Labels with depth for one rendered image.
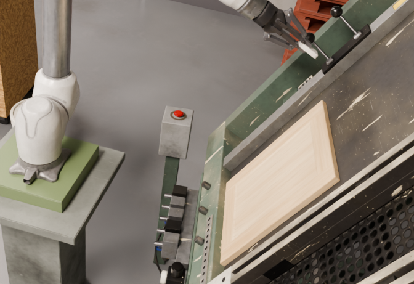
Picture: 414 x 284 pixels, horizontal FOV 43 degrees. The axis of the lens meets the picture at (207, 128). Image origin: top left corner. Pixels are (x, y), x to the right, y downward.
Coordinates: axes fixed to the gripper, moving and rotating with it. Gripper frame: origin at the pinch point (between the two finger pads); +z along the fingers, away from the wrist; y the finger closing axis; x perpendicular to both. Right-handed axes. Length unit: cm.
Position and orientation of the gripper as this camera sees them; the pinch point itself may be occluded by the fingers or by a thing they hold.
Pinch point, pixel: (308, 48)
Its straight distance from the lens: 168.5
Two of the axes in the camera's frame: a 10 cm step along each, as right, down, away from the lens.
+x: 0.8, -5.9, 8.0
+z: 7.9, 5.3, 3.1
